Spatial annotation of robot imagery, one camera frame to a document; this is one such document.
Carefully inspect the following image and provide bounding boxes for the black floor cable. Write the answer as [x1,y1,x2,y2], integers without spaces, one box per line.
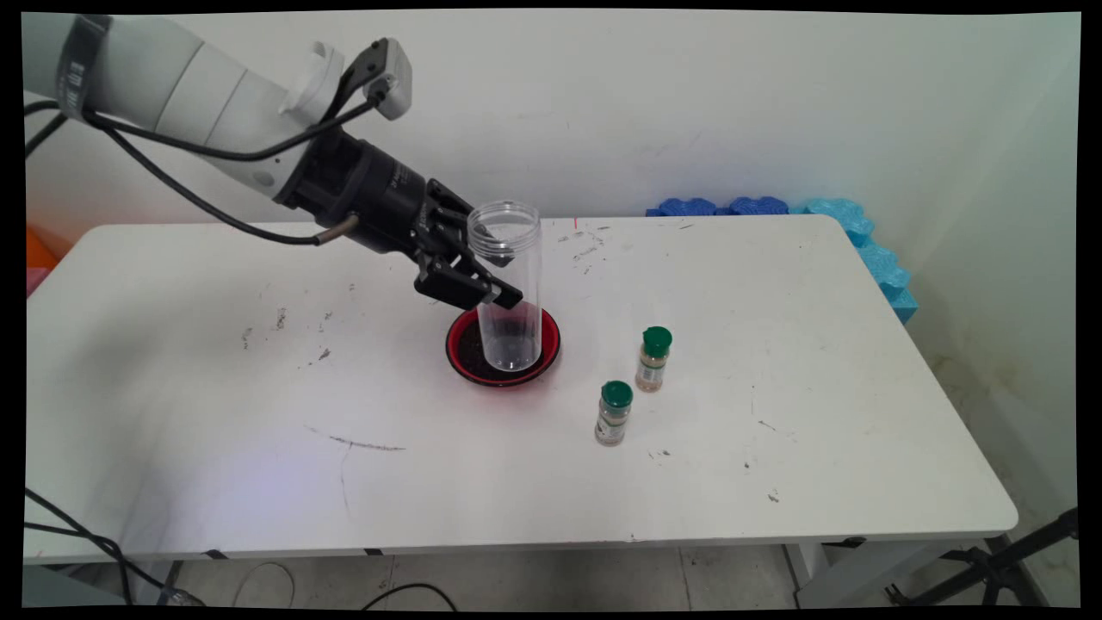
[362,583,457,611]
[24,488,207,606]

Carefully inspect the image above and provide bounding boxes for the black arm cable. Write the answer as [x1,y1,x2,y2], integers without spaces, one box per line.
[24,90,386,247]

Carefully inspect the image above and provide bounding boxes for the black tripod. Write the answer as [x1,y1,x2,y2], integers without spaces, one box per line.
[887,508,1079,608]

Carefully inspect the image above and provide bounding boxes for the clear plastic jar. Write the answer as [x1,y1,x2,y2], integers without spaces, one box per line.
[467,200,543,373]

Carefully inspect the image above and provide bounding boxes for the grey floor cable loop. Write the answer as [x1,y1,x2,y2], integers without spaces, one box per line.
[231,561,296,608]

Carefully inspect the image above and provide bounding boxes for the green-capped spice bottle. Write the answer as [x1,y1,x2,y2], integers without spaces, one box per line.
[635,325,673,394]
[594,380,635,447]

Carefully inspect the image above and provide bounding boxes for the grey cable strap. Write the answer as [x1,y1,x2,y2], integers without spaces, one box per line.
[55,15,114,121]

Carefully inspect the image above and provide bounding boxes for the red bowl with black seeds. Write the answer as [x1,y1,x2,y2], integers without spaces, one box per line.
[445,306,562,388]

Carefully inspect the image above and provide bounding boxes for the white table leg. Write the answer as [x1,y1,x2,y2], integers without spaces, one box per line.
[783,541,991,609]

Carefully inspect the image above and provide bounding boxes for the orange object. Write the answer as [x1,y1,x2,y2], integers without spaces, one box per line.
[26,226,61,271]

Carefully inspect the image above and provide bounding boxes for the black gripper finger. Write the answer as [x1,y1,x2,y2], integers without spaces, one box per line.
[413,254,524,313]
[422,179,517,264]

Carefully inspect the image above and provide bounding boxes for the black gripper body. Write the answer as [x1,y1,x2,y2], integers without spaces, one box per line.
[274,127,449,259]

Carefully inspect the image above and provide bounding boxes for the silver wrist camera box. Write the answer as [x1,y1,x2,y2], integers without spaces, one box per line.
[349,37,414,121]

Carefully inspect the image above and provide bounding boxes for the light blue foam mat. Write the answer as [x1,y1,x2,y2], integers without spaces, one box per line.
[788,198,919,326]

